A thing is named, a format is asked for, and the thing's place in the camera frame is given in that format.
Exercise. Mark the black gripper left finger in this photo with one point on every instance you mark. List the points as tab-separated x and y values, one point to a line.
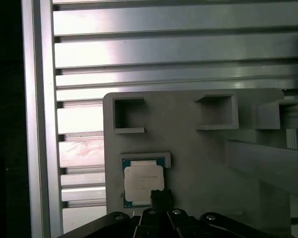
149	223

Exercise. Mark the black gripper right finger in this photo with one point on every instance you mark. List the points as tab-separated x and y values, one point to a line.
178	223

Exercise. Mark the silver CPU with green edge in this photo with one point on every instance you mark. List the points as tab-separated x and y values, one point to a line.
142	181

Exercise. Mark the grey parts rack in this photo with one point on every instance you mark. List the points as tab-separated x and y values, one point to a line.
188	161

